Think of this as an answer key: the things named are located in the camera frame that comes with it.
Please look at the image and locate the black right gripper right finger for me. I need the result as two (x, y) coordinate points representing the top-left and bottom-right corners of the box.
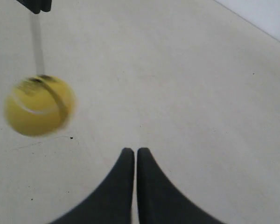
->
(137, 148), (222, 224)

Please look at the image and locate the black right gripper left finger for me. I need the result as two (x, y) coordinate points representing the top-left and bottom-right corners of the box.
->
(53, 148), (134, 224)

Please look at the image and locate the yellow tennis ball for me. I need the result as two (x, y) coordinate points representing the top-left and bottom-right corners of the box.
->
(4, 75), (76, 136)

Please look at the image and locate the black string clamp mount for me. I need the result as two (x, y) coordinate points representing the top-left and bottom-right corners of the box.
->
(17, 0), (52, 14)

